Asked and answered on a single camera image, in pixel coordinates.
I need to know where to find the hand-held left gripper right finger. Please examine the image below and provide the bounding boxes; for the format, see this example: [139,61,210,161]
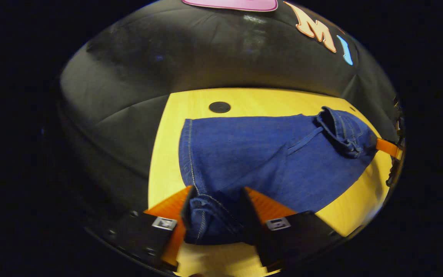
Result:
[241,187,345,272]

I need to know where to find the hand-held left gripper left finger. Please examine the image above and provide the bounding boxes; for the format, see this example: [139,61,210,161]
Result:
[87,185,198,272]

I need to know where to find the blue denim jeans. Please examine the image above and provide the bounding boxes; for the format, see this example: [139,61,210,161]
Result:
[178,106,379,245]

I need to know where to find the black backdrop cloth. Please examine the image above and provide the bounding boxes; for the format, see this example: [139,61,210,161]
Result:
[58,0,401,216]

